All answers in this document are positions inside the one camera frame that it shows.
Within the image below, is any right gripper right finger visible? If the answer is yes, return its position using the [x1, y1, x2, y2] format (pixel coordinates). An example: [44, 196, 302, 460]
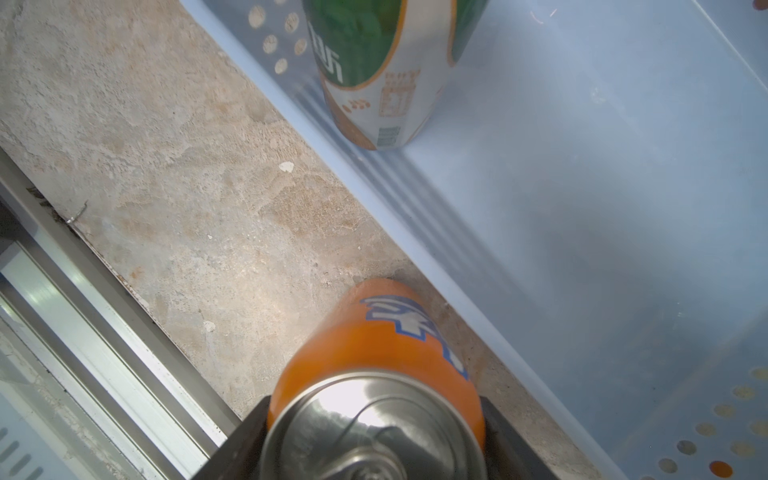
[480, 396, 558, 480]

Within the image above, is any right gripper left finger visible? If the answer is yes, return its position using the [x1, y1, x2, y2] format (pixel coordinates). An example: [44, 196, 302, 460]
[192, 396, 271, 480]

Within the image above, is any orange can front row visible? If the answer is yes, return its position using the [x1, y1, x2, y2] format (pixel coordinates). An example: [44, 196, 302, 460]
[259, 278, 487, 479]

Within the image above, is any green and red can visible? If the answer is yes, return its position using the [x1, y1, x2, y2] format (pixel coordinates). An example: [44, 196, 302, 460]
[302, 0, 487, 151]

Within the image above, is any lavender perforated plastic basket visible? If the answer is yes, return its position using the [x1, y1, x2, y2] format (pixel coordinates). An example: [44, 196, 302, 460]
[185, 1, 767, 479]

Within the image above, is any aluminium front rail frame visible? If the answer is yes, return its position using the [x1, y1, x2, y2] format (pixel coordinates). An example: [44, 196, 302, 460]
[1, 156, 240, 479]

